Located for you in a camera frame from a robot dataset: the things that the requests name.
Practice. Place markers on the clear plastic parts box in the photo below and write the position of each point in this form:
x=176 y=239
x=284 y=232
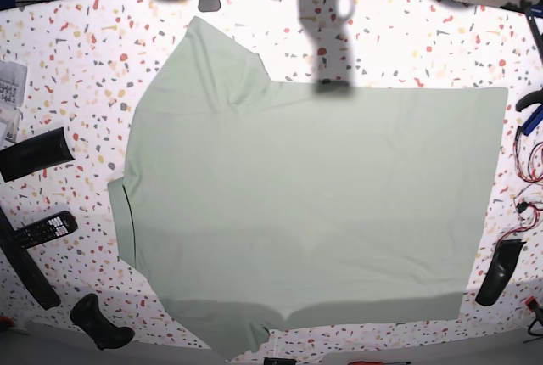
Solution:
x=12 y=83

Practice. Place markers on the long black bar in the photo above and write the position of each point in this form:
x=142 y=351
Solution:
x=26 y=269

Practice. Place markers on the black remote control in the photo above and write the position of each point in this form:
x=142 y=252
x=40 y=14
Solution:
x=48 y=229

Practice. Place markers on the black game controller grip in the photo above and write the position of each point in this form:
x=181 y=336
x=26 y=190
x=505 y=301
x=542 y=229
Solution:
x=87 y=316

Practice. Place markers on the black small tool bottom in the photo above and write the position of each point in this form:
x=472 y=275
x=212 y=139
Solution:
x=278 y=361

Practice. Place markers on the black curved handle right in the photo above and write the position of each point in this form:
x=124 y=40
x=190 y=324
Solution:
x=530 y=99

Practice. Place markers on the blue plastic clamp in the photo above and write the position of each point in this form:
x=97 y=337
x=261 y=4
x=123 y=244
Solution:
x=533 y=121

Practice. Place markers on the black curved pad right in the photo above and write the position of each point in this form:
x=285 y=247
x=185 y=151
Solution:
x=501 y=269

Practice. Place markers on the red connector bottom right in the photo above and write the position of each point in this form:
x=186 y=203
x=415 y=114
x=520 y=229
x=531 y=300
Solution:
x=531 y=303

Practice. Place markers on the red object bottom left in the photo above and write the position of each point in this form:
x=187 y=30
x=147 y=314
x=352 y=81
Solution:
x=6 y=323

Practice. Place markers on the light green T-shirt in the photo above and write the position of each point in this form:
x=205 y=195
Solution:
x=253 y=205

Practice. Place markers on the small clear plastic container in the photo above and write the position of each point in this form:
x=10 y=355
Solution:
x=9 y=118

